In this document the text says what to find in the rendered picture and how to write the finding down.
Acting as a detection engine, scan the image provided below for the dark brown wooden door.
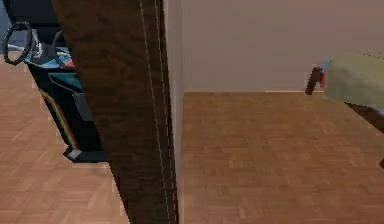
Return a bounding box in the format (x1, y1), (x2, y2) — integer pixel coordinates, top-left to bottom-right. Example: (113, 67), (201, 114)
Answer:
(50, 0), (180, 224)

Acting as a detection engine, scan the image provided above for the black arcade driving machine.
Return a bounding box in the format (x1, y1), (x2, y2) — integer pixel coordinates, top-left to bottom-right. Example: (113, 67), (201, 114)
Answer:
(0, 0), (111, 164)

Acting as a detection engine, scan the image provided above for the pale green bed cover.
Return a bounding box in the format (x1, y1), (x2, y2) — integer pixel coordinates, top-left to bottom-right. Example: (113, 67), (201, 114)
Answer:
(321, 52), (384, 110)

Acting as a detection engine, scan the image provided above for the brown wooden bed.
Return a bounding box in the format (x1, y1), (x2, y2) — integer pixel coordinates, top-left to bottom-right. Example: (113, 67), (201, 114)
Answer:
(304, 66), (384, 170)

